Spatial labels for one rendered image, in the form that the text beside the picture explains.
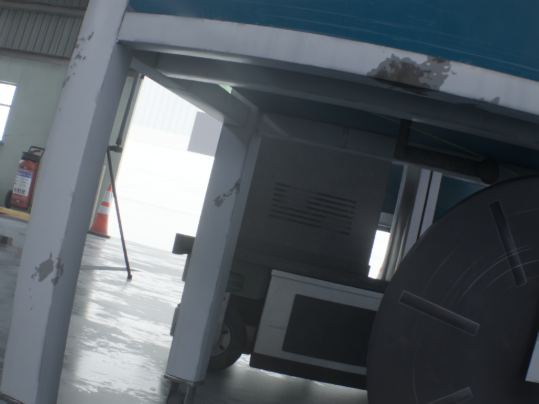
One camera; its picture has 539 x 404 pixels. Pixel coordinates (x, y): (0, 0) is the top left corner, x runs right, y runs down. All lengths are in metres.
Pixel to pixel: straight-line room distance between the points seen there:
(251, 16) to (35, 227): 0.32
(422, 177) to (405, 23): 1.41
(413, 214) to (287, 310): 0.44
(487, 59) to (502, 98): 0.04
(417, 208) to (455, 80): 1.42
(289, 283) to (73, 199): 1.15
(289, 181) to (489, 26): 1.31
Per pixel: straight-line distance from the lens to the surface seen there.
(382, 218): 2.91
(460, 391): 0.98
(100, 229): 11.42
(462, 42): 0.82
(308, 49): 0.84
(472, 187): 2.92
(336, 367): 2.02
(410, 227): 2.20
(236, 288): 2.06
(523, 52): 0.82
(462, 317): 0.98
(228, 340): 2.10
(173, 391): 1.43
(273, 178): 2.07
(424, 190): 2.21
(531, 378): 0.94
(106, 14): 0.94
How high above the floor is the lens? 0.33
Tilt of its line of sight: 3 degrees up
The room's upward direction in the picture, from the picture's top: 13 degrees clockwise
